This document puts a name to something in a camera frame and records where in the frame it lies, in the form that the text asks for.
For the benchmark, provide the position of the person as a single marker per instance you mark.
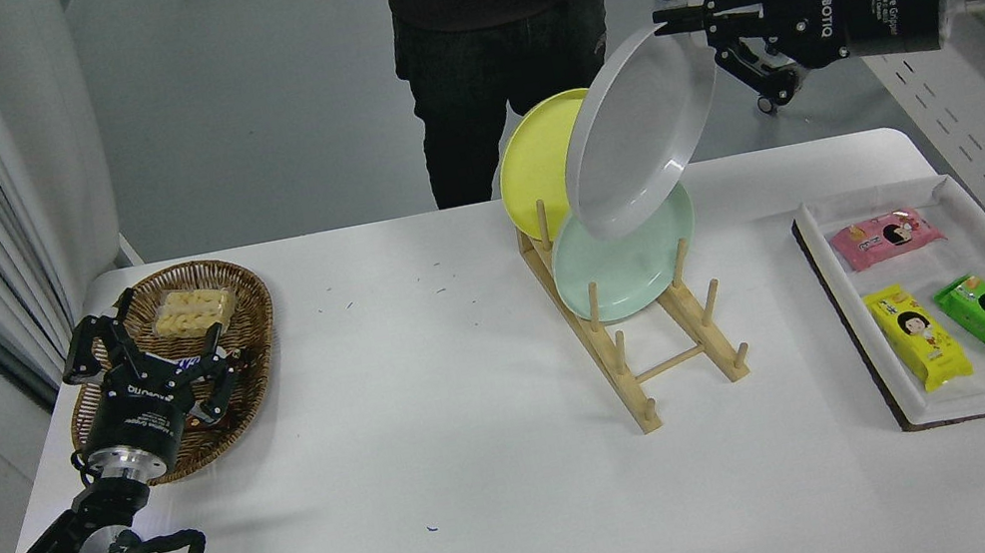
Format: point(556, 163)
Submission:
point(492, 43)

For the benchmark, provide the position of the pale green plate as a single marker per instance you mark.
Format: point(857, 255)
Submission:
point(633, 267)

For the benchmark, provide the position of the white tray with dark base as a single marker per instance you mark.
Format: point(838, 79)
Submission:
point(980, 398)

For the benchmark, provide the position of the wooden plate rack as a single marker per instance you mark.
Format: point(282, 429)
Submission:
point(649, 418)

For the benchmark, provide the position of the blue white snack packet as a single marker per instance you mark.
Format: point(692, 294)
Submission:
point(180, 356)

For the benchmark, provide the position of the pink snack pack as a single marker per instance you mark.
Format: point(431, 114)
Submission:
point(886, 237)

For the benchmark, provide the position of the brown wicker basket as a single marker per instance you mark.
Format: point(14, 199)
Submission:
point(243, 300)

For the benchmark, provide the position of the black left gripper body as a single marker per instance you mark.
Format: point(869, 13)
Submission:
point(137, 415)

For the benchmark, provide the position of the yellow snack bar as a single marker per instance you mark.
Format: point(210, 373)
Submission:
point(919, 338)

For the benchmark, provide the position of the yellow plate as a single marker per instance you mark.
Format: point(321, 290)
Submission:
point(544, 166)

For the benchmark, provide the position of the grey plate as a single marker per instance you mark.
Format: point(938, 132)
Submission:
point(641, 139)

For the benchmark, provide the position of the clear pack of yellow snacks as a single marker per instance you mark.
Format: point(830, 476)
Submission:
point(195, 311)

